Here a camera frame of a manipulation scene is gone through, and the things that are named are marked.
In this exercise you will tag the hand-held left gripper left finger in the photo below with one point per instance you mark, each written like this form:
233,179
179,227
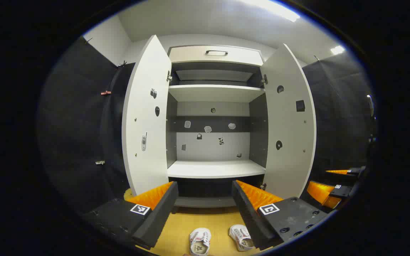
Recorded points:
157,217

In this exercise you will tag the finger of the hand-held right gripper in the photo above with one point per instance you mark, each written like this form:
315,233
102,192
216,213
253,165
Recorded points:
354,171
340,192

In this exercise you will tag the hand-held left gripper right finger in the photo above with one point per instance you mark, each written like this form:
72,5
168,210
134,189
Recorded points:
247,213

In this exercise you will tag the white canvas shoe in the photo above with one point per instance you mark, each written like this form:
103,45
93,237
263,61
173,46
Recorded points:
199,241
241,236

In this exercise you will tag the white cat sticker cabinet door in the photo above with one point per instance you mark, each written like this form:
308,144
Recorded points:
288,124

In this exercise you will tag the white phone sticker cabinet door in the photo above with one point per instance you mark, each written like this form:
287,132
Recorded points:
144,117

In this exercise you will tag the white shoe cabinet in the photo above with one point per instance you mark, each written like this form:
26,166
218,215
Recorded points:
214,93

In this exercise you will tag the white cabinet drawer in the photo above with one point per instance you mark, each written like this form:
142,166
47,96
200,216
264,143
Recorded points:
190,55

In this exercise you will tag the black backdrop cloth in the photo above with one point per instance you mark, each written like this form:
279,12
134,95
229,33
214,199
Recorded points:
77,124

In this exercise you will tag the ceiling light panel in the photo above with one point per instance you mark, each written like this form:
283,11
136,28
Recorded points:
337,49

